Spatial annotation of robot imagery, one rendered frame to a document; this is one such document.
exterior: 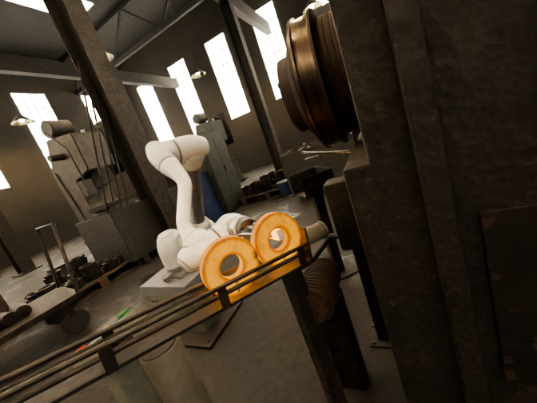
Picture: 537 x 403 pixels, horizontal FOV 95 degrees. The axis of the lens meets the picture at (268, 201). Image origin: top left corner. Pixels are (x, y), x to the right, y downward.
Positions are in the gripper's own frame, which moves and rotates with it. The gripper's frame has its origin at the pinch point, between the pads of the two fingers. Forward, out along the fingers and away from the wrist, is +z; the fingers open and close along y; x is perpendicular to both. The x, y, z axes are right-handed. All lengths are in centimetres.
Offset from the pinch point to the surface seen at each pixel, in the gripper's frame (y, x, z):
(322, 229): -15.0, -5.7, 2.5
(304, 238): -7.4, -5.1, 2.5
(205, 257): 20.4, 4.0, 1.9
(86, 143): 49, 168, -541
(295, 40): -29, 50, 2
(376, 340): -35, -72, -12
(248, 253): 9.9, -0.5, 1.9
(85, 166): 69, 125, -535
